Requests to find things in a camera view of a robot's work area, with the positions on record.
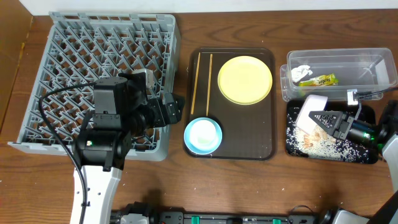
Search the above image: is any white tissue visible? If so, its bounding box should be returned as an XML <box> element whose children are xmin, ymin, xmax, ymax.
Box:
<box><xmin>291</xmin><ymin>65</ymin><xmax>313</xmax><ymax>83</ymax></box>

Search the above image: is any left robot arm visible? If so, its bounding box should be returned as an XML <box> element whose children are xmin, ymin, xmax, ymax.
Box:
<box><xmin>70</xmin><ymin>73</ymin><xmax>185</xmax><ymax>223</ymax></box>

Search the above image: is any dark brown serving tray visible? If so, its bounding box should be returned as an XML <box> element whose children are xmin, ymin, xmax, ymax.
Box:
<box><xmin>185</xmin><ymin>47</ymin><xmax>277</xmax><ymax>161</ymax></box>

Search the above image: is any green snack wrapper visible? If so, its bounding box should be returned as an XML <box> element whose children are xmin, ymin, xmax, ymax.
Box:
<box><xmin>298</xmin><ymin>73</ymin><xmax>339</xmax><ymax>87</ymax></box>

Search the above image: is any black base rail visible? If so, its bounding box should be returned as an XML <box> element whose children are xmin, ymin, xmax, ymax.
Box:
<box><xmin>110</xmin><ymin>202</ymin><xmax>371</xmax><ymax>224</ymax></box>

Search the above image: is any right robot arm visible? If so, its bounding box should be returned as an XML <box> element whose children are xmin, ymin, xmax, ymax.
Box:
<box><xmin>309</xmin><ymin>100</ymin><xmax>397</xmax><ymax>224</ymax></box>

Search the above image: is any grey dishwasher rack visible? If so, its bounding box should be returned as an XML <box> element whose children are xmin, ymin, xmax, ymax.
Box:
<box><xmin>12</xmin><ymin>12</ymin><xmax>180</xmax><ymax>156</ymax></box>

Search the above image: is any white cup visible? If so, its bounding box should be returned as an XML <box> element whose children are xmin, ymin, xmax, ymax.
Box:
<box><xmin>188</xmin><ymin>119</ymin><xmax>221</xmax><ymax>151</ymax></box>

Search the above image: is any yellow plate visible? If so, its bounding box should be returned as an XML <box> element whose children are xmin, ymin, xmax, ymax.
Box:
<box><xmin>217</xmin><ymin>56</ymin><xmax>273</xmax><ymax>105</ymax></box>

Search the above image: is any black waste tray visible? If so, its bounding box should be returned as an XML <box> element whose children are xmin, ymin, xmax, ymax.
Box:
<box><xmin>285</xmin><ymin>99</ymin><xmax>379</xmax><ymax>165</ymax></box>

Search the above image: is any blue bowl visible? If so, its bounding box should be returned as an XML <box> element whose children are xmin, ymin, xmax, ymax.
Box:
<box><xmin>183</xmin><ymin>117</ymin><xmax>223</xmax><ymax>155</ymax></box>

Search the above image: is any clear plastic bin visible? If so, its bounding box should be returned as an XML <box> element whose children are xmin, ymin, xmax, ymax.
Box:
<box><xmin>280</xmin><ymin>48</ymin><xmax>397</xmax><ymax>101</ymax></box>

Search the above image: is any white pink bowl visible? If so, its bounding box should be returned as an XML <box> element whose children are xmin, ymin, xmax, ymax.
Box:
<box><xmin>295</xmin><ymin>95</ymin><xmax>328</xmax><ymax>135</ymax></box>

